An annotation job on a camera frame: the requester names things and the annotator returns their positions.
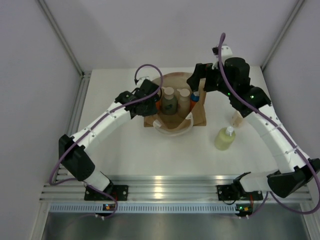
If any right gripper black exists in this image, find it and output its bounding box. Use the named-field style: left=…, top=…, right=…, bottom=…
left=186, top=62, right=235, bottom=99

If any burlap canvas tote bag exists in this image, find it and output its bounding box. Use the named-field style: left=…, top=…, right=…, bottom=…
left=143, top=72, right=207, bottom=137

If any orange blue-capped bottle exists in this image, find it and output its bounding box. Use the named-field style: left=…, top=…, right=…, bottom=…
left=190, top=91, right=200, bottom=111

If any dark green pump bottle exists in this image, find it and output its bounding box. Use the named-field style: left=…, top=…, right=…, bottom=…
left=161, top=87, right=178, bottom=116

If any pink pump bottle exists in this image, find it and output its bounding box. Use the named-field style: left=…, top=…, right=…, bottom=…
left=177, top=88, right=191, bottom=118

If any beige pump bottle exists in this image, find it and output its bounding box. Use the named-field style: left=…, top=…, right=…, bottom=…
left=230, top=110, right=244, bottom=128

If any yellow-green pump bottle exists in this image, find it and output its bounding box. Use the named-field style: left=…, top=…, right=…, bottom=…
left=214, top=126, right=236, bottom=151

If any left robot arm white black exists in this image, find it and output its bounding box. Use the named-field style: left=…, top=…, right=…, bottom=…
left=58, top=79, right=162, bottom=200

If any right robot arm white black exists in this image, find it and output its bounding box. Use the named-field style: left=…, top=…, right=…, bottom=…
left=187, top=44, right=320, bottom=199

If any left aluminium frame post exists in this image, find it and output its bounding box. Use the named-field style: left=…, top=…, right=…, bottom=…
left=37, top=0, right=86, bottom=78

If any aluminium frame post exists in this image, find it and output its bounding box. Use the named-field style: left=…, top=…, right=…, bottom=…
left=37, top=0, right=86, bottom=78
left=260, top=0, right=307, bottom=72

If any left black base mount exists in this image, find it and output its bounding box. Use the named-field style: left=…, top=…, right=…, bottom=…
left=84, top=185, right=129, bottom=201

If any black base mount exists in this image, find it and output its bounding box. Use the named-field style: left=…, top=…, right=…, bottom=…
left=84, top=185, right=129, bottom=201
left=216, top=184, right=239, bottom=202

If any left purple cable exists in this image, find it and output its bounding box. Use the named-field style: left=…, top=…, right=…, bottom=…
left=48, top=64, right=165, bottom=221

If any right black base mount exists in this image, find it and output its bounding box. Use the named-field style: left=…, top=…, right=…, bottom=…
left=216, top=184, right=239, bottom=202

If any aluminium mounting rail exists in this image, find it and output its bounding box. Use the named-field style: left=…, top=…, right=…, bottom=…
left=39, top=174, right=313, bottom=204

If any right aluminium frame post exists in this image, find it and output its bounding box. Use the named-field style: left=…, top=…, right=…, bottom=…
left=260, top=0, right=307, bottom=72

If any grey slotted cable duct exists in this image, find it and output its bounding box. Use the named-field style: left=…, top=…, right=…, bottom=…
left=49, top=203, right=252, bottom=214

